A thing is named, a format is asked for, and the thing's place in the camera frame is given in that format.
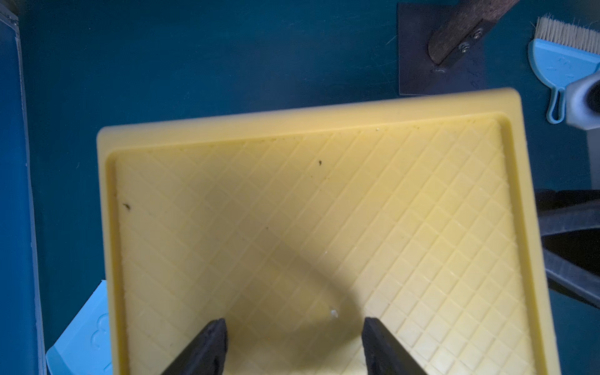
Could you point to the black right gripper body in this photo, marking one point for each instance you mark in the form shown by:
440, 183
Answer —
569, 228

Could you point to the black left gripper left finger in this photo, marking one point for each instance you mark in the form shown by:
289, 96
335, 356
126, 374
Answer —
205, 354

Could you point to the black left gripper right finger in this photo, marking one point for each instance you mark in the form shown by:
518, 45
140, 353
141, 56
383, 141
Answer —
383, 352

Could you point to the yellow plastic drawer cabinet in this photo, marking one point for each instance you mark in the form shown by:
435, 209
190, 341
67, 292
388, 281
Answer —
296, 225

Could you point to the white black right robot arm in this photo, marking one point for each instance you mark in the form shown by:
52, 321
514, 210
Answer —
583, 104

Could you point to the light blue dustpan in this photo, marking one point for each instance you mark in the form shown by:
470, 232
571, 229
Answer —
85, 346

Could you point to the light blue hand brush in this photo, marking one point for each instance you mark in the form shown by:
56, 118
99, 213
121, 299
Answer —
559, 54

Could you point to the pink blossom artificial tree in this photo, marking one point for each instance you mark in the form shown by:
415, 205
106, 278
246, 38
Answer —
463, 22

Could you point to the dark metal tree base plate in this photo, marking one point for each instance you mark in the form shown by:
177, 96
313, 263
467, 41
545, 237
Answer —
418, 75

